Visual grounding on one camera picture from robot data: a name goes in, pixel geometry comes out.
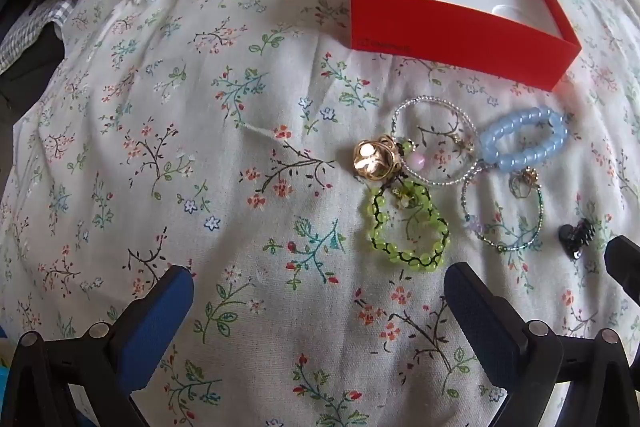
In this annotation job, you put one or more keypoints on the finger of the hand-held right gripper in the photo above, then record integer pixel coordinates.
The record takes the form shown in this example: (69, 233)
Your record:
(625, 264)

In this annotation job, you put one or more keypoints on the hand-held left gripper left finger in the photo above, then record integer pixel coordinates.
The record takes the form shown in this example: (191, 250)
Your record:
(160, 327)

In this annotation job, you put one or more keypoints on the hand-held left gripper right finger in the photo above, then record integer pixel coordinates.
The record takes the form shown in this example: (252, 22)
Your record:
(480, 332)

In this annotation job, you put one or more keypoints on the black hair claw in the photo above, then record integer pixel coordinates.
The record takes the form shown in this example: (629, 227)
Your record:
(575, 237)

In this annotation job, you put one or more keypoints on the red cardboard box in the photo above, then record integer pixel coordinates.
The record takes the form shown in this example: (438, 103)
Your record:
(450, 39)

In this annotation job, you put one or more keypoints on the floral bedspread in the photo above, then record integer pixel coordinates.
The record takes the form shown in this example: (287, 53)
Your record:
(225, 132)

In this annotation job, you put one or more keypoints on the dark cloth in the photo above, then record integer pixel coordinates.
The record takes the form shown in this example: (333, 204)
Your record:
(25, 82)

